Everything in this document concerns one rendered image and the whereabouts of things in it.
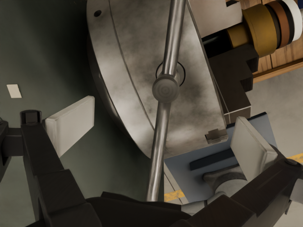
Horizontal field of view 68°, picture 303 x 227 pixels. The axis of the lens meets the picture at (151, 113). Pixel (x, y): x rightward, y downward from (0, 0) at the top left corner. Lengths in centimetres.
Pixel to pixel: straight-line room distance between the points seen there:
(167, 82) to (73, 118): 8
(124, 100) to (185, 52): 9
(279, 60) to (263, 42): 30
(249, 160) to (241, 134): 3
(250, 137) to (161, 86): 7
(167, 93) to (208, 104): 11
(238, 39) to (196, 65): 15
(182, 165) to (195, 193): 18
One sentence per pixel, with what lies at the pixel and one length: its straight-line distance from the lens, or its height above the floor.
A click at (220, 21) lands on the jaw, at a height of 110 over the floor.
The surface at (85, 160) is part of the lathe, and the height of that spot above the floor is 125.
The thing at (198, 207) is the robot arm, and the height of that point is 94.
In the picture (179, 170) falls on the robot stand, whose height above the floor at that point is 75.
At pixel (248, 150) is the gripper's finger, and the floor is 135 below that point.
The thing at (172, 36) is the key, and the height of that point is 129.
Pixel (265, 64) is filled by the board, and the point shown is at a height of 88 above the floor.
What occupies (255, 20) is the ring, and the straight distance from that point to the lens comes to 40.
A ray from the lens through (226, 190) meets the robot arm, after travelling 89.
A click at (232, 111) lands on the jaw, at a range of 33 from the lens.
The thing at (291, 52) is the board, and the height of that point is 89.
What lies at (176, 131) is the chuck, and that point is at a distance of 30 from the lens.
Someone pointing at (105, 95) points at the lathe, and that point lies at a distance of 33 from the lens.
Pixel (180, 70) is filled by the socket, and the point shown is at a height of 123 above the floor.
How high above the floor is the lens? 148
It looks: 61 degrees down
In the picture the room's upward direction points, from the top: 175 degrees counter-clockwise
